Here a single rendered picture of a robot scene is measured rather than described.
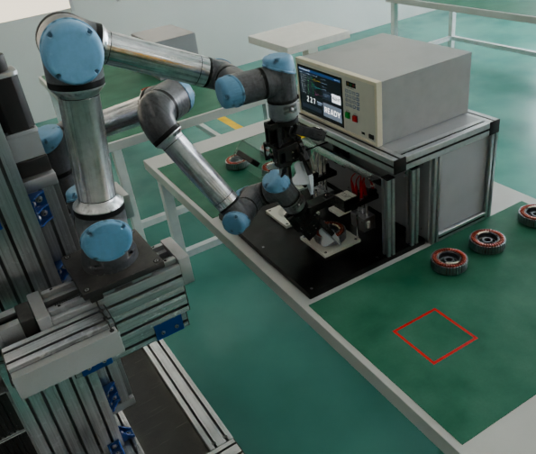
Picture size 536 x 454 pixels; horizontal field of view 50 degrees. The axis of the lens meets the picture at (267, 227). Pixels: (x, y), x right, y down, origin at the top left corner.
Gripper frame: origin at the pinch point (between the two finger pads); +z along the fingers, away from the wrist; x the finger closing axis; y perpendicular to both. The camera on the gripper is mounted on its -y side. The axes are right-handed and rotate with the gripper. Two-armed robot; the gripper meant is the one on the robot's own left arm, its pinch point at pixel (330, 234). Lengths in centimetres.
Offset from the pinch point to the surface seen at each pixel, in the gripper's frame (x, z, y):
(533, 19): -146, 151, -248
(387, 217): 20.3, -6.8, -13.8
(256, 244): -15.1, -8.6, 19.5
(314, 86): -22, -32, -34
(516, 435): 88, -3, 13
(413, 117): 10.7, -18.5, -42.7
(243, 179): -67, 4, 1
